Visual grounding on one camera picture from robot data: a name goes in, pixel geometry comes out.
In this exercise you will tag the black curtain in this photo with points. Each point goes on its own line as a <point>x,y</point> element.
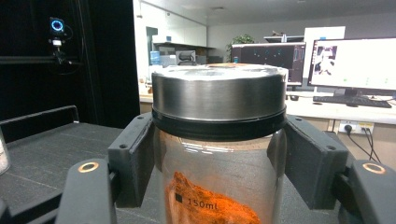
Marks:
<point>102,62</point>

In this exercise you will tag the glass jar of orange spice powder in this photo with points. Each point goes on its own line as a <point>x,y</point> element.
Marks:
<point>218,130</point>

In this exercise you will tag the monitor with dark screen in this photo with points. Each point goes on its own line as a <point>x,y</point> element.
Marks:
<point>271,56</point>

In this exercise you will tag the white wall socket with plugs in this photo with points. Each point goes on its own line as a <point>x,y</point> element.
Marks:
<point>356,127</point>

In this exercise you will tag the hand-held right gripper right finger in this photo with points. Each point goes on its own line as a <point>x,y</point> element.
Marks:
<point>314,165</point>

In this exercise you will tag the black metal rack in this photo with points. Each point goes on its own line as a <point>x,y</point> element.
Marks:
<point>46,161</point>

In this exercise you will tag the black keyboard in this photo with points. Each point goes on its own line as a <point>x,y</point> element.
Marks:
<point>351,101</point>

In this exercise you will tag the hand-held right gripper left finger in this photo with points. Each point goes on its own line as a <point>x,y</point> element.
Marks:
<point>132,161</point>

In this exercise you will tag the glass jar with white contents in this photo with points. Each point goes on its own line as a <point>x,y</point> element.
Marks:
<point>3,152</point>

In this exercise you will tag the green potted plant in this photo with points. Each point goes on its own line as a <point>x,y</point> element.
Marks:
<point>239,42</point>

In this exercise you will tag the monitor with white screen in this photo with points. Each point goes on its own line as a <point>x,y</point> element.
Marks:
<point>355,62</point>

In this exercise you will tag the black computer mouse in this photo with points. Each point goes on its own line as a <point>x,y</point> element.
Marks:
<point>294,97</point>

